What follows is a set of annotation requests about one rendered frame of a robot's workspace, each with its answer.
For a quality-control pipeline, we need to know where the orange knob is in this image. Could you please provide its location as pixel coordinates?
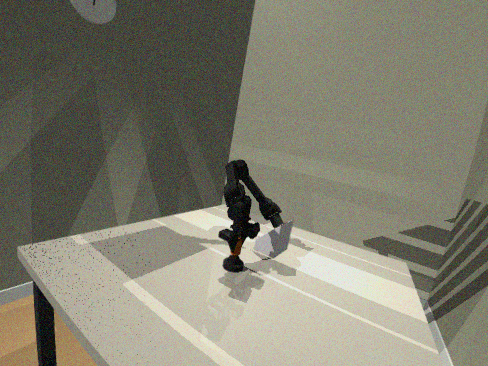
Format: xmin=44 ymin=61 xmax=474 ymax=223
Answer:
xmin=230 ymin=238 xmax=243 ymax=255

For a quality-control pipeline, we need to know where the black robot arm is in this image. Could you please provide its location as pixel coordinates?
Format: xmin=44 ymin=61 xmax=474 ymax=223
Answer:
xmin=224 ymin=159 xmax=284 ymax=239

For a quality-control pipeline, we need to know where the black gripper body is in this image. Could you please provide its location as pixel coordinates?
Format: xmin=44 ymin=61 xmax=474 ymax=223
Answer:
xmin=218 ymin=216 xmax=251 ymax=243

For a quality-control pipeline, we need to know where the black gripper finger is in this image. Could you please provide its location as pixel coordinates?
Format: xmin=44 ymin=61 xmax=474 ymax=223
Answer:
xmin=238 ymin=233 xmax=248 ymax=245
xmin=228 ymin=239 xmax=240 ymax=253

